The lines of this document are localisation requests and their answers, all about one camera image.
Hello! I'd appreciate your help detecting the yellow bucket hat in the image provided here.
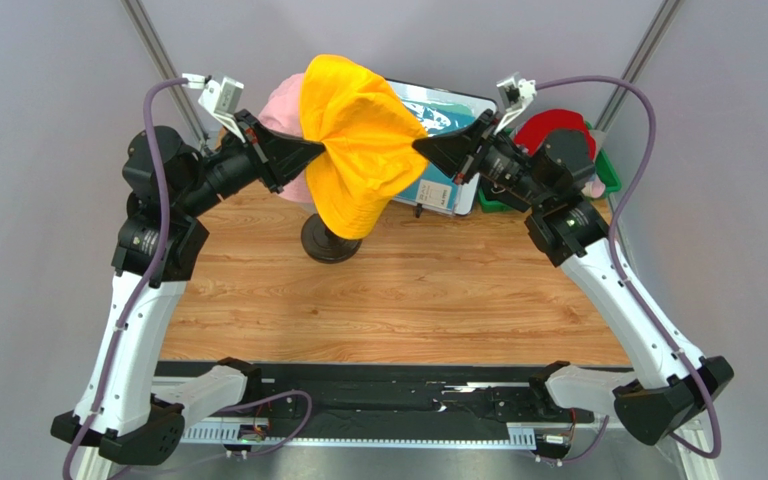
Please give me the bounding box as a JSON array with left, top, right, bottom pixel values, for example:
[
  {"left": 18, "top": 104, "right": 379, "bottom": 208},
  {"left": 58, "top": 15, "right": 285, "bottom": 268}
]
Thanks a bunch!
[{"left": 299, "top": 54, "right": 428, "bottom": 240}]

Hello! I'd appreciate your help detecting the aluminium frame rail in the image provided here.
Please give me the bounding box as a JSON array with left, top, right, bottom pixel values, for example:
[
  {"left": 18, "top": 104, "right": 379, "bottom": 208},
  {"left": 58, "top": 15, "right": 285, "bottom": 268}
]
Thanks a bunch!
[{"left": 77, "top": 375, "right": 721, "bottom": 480}]

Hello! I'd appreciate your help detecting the dark round stand base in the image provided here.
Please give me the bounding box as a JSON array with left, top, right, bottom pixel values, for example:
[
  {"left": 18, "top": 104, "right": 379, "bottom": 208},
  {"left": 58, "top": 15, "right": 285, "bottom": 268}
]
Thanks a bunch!
[{"left": 300, "top": 214, "right": 362, "bottom": 264}]

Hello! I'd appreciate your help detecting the pink beige hat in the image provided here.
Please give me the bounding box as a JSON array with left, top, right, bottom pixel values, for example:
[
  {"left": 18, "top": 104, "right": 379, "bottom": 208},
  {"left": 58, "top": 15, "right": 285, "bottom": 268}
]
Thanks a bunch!
[{"left": 582, "top": 178, "right": 606, "bottom": 199}]

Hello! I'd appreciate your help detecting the red hat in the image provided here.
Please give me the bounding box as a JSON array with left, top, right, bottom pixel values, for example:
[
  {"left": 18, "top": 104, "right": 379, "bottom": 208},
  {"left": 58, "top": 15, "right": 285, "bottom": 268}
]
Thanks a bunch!
[{"left": 513, "top": 109, "right": 598, "bottom": 161}]

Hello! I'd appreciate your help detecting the white tablet board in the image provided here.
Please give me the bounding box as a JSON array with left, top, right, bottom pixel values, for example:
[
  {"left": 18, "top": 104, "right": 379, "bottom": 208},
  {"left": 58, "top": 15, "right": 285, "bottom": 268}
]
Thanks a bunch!
[{"left": 388, "top": 79, "right": 496, "bottom": 217}]

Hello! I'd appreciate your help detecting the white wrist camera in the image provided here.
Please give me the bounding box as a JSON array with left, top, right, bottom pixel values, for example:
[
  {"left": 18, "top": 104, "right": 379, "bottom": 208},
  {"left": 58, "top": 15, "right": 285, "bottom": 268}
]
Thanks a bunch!
[
  {"left": 495, "top": 72, "right": 537, "bottom": 134},
  {"left": 182, "top": 73, "right": 244, "bottom": 139}
]

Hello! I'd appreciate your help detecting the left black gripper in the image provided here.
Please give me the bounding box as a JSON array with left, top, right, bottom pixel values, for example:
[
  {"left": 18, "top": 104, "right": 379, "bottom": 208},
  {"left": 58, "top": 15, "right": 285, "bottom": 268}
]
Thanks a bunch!
[{"left": 176, "top": 109, "right": 324, "bottom": 218}]

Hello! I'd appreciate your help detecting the cream mannequin head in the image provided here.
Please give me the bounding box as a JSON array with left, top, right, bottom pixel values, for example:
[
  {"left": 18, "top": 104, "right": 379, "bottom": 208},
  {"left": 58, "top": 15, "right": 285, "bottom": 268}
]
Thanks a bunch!
[{"left": 300, "top": 203, "right": 318, "bottom": 215}]

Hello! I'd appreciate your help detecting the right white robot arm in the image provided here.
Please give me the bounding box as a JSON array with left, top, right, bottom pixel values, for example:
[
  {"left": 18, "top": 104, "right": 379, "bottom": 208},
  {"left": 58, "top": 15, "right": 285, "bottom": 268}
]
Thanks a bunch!
[{"left": 413, "top": 112, "right": 734, "bottom": 445}]

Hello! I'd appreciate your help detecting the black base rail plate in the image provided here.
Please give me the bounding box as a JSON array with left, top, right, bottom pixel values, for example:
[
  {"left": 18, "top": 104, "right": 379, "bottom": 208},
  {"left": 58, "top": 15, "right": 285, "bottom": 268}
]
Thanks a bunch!
[{"left": 184, "top": 363, "right": 617, "bottom": 449}]

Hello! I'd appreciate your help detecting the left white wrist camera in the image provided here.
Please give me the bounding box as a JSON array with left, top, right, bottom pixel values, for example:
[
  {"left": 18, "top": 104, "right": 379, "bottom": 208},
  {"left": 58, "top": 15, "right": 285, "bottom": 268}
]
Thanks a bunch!
[{"left": 182, "top": 73, "right": 244, "bottom": 139}]

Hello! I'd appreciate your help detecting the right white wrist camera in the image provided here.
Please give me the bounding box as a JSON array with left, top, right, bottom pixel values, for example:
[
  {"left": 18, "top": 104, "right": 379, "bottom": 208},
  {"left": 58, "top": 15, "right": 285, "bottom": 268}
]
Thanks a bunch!
[{"left": 495, "top": 72, "right": 537, "bottom": 134}]

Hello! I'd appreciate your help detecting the pink bucket hat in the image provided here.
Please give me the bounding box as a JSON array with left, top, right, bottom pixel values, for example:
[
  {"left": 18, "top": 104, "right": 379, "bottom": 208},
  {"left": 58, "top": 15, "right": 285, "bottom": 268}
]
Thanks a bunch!
[{"left": 258, "top": 73, "right": 314, "bottom": 206}]

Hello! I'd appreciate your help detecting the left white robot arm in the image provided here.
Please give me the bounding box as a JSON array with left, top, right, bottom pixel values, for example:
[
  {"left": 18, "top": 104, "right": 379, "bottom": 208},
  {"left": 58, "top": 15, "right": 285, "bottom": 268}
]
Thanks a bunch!
[{"left": 50, "top": 111, "right": 325, "bottom": 466}]

